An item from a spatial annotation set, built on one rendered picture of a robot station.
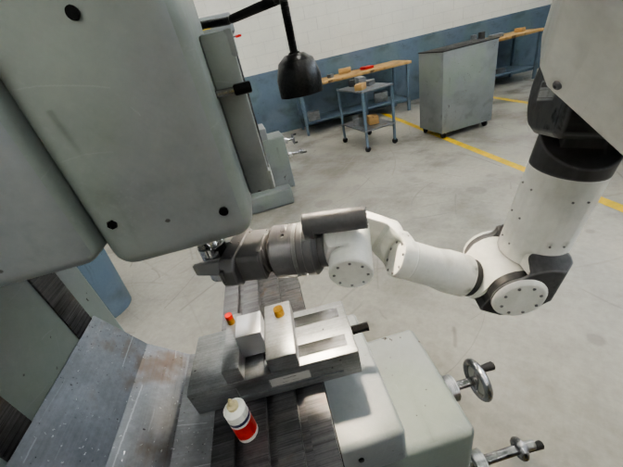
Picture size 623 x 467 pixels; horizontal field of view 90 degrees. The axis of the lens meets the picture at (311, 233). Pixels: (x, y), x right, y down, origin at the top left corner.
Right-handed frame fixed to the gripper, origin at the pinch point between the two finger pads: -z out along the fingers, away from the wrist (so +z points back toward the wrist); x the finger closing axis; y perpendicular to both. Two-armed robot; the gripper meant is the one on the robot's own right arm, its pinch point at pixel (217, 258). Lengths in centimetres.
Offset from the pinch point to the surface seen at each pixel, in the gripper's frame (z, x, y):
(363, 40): 45, -696, -11
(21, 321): -36.1, 8.8, 2.9
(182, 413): -20.6, 7.1, 36.6
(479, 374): 50, -14, 57
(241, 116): 11.5, -1.5, -21.5
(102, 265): -175, -123, 78
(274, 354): 5.5, 4.2, 20.8
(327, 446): 14.6, 15.0, 31.9
